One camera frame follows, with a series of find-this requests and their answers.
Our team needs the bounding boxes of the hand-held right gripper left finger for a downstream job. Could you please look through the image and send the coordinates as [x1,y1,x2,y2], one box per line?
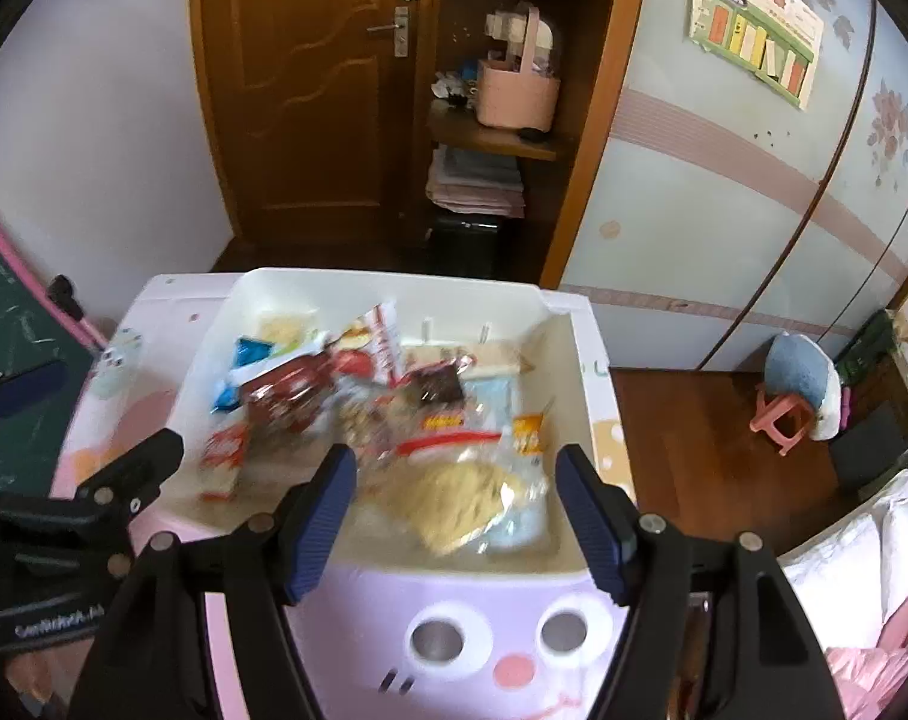
[68,442,359,720]

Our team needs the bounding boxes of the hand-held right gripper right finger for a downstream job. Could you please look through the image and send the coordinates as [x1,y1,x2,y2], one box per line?
[555,444,849,720]

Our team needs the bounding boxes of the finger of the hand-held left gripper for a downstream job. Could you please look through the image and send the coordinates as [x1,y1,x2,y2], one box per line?
[0,429,185,535]
[0,360,69,421]

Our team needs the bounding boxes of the red white cookie packet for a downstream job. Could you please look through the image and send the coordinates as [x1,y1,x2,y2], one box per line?
[199,420,252,503]

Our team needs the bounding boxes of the orange snack packet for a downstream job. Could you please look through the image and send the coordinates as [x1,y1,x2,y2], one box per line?
[510,412,552,466]

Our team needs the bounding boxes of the yellow crisp cake bag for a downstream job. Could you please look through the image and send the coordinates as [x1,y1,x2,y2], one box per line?
[364,420,552,557]
[259,311,314,350]

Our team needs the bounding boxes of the red dates packet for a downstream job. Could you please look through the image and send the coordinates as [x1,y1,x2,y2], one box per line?
[240,356,335,436]

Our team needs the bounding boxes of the blue silver snack packet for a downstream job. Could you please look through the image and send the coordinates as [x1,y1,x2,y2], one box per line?
[210,334,275,415]

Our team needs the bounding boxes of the light blue snack packet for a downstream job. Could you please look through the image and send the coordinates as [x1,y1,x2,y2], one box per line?
[461,375,516,436]

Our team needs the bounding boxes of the red round snack packet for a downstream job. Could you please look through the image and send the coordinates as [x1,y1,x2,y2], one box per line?
[330,302,404,387]

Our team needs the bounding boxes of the dark brown snack packet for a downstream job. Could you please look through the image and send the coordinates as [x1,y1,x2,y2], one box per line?
[405,360,466,406]

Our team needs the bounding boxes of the clear bread packet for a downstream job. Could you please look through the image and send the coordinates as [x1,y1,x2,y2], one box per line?
[401,341,534,377]

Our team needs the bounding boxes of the white plastic bin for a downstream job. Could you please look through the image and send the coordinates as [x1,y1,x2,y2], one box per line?
[173,266,597,593]

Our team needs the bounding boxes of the pink framed green chalkboard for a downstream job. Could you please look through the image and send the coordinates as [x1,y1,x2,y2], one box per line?
[0,191,121,496]

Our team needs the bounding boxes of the cartoon printed table cover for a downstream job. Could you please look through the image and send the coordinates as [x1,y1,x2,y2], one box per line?
[53,274,635,720]

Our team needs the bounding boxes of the pink plastic stool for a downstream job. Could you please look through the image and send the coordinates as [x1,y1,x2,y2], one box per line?
[752,382,819,457]

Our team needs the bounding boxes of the blue cushion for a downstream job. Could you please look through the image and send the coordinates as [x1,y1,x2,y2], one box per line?
[765,331,845,442]

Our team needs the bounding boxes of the white pillow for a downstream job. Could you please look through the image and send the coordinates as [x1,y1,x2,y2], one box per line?
[780,457,908,653]

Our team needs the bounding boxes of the dark floor mat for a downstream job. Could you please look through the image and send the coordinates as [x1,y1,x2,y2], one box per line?
[829,390,908,492]

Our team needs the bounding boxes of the black box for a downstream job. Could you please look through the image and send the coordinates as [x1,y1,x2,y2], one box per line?
[428,214,500,278]

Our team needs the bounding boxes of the dark green bag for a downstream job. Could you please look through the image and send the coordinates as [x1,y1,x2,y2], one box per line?
[835,309,908,391]

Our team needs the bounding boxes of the pink cloth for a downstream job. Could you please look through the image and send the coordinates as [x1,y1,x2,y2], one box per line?
[821,577,908,720]

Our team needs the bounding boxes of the floral sliding wardrobe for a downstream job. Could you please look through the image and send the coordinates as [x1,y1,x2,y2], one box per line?
[559,0,908,372]

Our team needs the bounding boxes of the stack of papers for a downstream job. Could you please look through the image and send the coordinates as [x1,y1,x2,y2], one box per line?
[426,144,528,218]

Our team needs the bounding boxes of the brown wooden door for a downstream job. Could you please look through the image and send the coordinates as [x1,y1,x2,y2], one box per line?
[190,0,440,245]

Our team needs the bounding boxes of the wooden corner shelf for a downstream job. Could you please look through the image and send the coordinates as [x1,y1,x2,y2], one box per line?
[420,0,654,286]

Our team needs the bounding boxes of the pink basket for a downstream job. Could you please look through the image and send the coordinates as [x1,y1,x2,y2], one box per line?
[475,4,561,128]

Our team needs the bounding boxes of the small toy figures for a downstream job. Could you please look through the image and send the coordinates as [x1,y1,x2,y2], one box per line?
[431,60,479,110]

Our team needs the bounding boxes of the silver door handle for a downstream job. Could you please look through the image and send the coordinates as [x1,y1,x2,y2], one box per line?
[366,6,410,59]

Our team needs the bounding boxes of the wall poster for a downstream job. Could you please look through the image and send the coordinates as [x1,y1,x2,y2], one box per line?
[688,0,826,110]

